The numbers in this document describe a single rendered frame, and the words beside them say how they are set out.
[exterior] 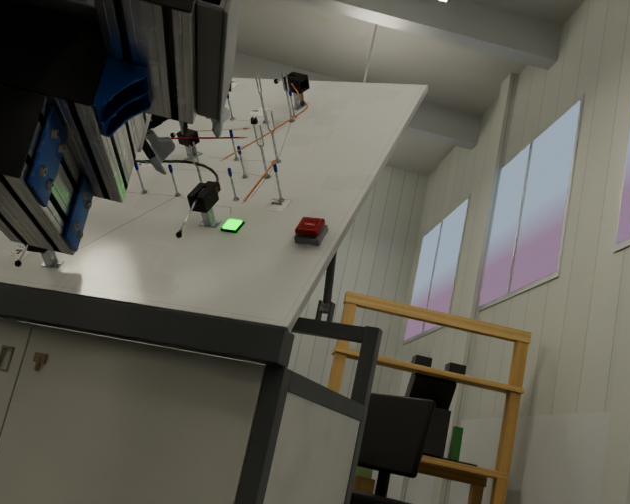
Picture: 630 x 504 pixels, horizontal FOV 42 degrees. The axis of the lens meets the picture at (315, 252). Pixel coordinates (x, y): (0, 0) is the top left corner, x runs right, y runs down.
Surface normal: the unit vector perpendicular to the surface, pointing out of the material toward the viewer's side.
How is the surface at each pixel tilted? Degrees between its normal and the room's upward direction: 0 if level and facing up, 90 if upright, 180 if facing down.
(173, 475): 90
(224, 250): 54
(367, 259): 90
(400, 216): 90
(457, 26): 90
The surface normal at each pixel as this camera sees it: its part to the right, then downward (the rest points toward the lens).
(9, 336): -0.32, -0.30
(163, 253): -0.14, -0.80
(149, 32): -0.21, 0.95
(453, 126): 0.14, -0.22
